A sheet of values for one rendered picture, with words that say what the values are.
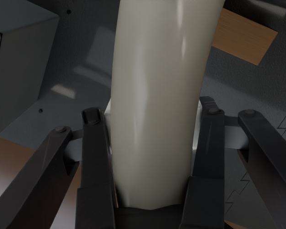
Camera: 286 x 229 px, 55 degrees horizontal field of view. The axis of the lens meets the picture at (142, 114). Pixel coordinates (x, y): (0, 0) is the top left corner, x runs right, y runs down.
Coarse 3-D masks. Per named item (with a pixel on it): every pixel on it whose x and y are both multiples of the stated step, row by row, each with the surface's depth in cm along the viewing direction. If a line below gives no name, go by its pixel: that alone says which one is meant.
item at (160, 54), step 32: (128, 0) 7; (160, 0) 7; (192, 0) 7; (224, 0) 8; (128, 32) 8; (160, 32) 7; (192, 32) 7; (128, 64) 8; (160, 64) 8; (192, 64) 8; (128, 96) 8; (160, 96) 8; (192, 96) 8; (128, 128) 9; (160, 128) 8; (192, 128) 9; (128, 160) 9; (160, 160) 9; (128, 192) 10; (160, 192) 9
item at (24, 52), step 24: (0, 0) 90; (24, 0) 101; (0, 24) 74; (24, 24) 81; (48, 24) 96; (0, 48) 72; (24, 48) 86; (48, 48) 107; (0, 72) 78; (24, 72) 94; (0, 96) 84; (24, 96) 104; (0, 120) 92
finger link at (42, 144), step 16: (64, 128) 16; (48, 144) 14; (64, 144) 15; (32, 160) 13; (48, 160) 13; (16, 176) 12; (32, 176) 12; (48, 176) 12; (64, 176) 14; (16, 192) 11; (32, 192) 11; (48, 192) 12; (64, 192) 14; (0, 208) 10; (16, 208) 10; (32, 208) 11; (48, 208) 12; (0, 224) 9; (16, 224) 10; (32, 224) 11; (48, 224) 12
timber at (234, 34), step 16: (224, 16) 86; (240, 16) 86; (224, 32) 88; (240, 32) 88; (256, 32) 87; (272, 32) 87; (224, 48) 91; (240, 48) 90; (256, 48) 89; (256, 64) 92
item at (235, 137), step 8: (208, 96) 19; (208, 104) 18; (232, 120) 15; (232, 128) 15; (240, 128) 15; (232, 136) 15; (240, 136) 15; (232, 144) 15; (240, 144) 15; (248, 144) 15
